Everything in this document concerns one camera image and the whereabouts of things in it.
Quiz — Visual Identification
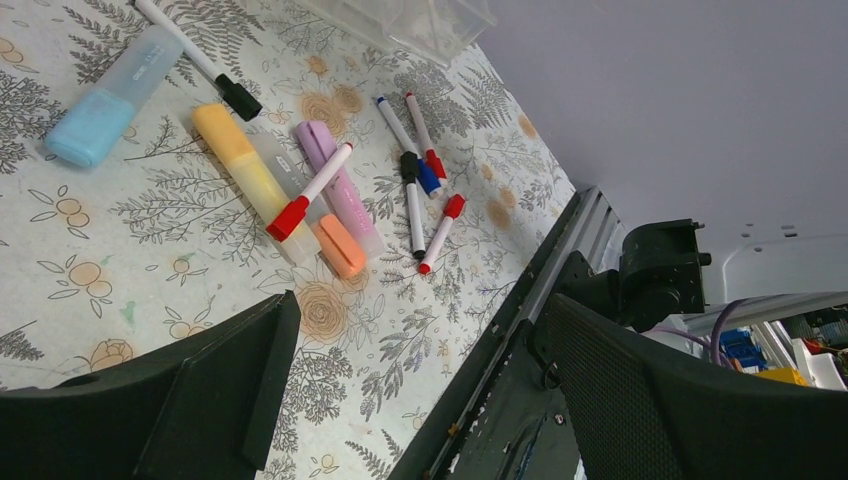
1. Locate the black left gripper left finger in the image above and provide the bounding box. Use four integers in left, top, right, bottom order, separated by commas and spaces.
1, 292, 301, 479

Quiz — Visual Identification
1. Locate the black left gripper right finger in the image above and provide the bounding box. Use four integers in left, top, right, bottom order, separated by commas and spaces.
546, 294, 847, 479

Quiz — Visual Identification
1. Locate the white plastic drawer unit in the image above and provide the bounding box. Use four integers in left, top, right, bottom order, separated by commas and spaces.
298, 0, 497, 67

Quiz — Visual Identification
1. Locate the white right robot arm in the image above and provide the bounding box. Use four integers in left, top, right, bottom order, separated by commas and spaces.
554, 219, 847, 332

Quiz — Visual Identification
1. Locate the red cap marker on highlighters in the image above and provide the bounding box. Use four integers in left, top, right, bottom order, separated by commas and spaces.
266, 142, 353, 242

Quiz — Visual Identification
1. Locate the orange cap yellow highlighter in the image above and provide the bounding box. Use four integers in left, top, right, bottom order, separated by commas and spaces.
191, 103, 290, 227

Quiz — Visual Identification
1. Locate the floral table cloth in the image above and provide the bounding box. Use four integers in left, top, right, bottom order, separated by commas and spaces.
1, 1, 575, 479

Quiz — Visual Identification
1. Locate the pink purple highlighter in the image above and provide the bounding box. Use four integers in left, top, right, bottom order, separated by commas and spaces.
295, 121, 385, 260

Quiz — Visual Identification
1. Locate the red cap marker lowest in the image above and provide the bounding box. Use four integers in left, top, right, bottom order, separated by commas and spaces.
418, 194, 466, 275

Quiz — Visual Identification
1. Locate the blue highlighter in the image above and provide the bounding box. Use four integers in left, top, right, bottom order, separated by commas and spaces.
45, 25, 183, 168

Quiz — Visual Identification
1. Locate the black cap whiteboard marker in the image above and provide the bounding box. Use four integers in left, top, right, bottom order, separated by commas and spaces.
134, 0, 262, 121

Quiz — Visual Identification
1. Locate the blue cap marker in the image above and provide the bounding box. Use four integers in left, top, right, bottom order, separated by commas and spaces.
376, 96, 443, 199

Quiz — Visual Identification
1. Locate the red cap marker upper right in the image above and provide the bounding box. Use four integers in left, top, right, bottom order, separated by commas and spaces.
405, 92, 448, 186

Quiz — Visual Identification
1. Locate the black cap marker right group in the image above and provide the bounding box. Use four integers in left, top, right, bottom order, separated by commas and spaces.
400, 152, 426, 260

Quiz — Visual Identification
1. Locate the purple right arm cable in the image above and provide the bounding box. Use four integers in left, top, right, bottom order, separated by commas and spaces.
652, 298, 757, 369

